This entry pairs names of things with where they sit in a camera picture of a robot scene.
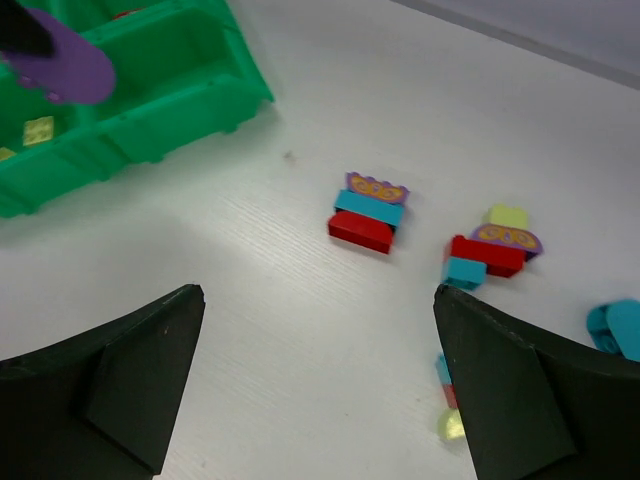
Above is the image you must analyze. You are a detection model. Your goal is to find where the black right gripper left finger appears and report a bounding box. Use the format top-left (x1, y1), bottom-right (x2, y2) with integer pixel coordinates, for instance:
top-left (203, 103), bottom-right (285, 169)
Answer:
top-left (1, 284), bottom-right (205, 479)

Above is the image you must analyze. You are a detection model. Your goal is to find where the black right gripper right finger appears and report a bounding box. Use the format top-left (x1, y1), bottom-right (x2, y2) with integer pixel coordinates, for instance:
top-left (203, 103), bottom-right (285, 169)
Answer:
top-left (433, 284), bottom-right (639, 480)

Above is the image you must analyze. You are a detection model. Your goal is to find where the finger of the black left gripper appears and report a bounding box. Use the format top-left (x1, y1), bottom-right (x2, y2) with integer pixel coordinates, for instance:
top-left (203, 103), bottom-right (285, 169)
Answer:
top-left (0, 0), bottom-right (54, 58)

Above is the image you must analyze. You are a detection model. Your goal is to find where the purple oval lego piece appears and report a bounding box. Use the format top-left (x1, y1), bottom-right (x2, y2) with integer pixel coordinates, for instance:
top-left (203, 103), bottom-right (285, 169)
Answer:
top-left (3, 7), bottom-right (116, 105)

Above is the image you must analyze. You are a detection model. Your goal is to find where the teal red lime lego stack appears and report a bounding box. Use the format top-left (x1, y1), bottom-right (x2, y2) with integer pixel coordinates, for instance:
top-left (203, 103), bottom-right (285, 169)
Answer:
top-left (435, 353), bottom-right (465, 442)

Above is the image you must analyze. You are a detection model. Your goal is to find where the teal oval lego piece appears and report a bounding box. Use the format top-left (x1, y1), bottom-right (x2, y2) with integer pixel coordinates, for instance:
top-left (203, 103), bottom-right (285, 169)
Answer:
top-left (586, 299), bottom-right (639, 362)

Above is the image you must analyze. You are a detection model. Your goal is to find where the lime rectangular lego brick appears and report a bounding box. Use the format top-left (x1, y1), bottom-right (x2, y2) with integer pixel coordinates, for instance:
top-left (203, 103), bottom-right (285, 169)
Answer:
top-left (22, 116), bottom-right (55, 147)

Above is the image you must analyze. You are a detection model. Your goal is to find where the lime square lego brick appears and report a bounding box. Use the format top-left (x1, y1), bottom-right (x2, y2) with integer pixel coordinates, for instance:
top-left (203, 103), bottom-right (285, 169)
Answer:
top-left (0, 147), bottom-right (16, 161)

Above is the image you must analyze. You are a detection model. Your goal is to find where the green divided plastic bin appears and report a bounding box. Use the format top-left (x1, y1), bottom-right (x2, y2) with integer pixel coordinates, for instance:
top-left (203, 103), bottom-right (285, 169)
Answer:
top-left (1, 1), bottom-right (272, 218)

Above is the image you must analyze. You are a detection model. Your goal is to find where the lime purple red teal stack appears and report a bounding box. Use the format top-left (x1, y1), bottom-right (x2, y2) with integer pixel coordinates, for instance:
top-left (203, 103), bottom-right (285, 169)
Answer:
top-left (441, 204), bottom-right (544, 291)

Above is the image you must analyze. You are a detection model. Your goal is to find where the purple teal red lego stack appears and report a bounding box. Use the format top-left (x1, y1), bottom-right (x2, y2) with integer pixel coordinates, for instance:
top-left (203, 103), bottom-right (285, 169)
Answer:
top-left (327, 171), bottom-right (410, 254)

